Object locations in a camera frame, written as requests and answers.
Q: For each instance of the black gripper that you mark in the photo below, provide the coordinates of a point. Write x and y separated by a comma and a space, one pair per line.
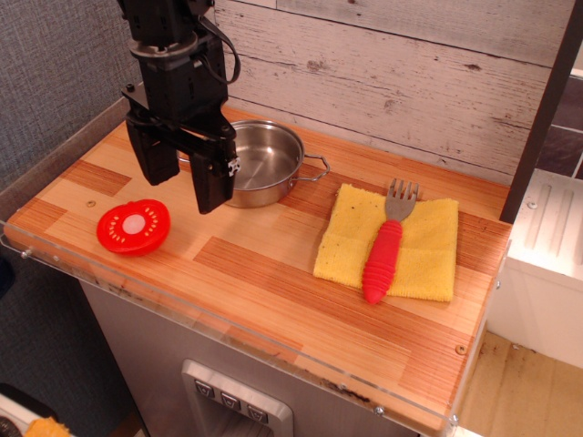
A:
179, 104

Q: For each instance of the red plastic tomato half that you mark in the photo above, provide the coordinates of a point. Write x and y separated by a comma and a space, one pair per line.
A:
134, 229

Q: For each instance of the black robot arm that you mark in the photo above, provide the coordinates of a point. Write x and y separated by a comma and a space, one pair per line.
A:
172, 19

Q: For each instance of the stainless steel pot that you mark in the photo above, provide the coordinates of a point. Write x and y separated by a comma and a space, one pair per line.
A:
271, 159

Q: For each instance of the clear acrylic edge guard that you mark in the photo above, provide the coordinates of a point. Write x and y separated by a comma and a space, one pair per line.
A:
150, 334

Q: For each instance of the silver dispenser panel with buttons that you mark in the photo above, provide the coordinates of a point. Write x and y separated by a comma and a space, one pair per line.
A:
222, 406

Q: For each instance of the yellow folded cloth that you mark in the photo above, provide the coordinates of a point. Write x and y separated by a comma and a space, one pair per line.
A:
414, 257

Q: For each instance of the yellow object at corner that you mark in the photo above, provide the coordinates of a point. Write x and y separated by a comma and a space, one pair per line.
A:
47, 427

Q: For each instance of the fork with red handle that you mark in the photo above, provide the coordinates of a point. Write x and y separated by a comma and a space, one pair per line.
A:
380, 267

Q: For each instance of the dark right upright post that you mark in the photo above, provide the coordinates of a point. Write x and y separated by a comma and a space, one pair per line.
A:
557, 81

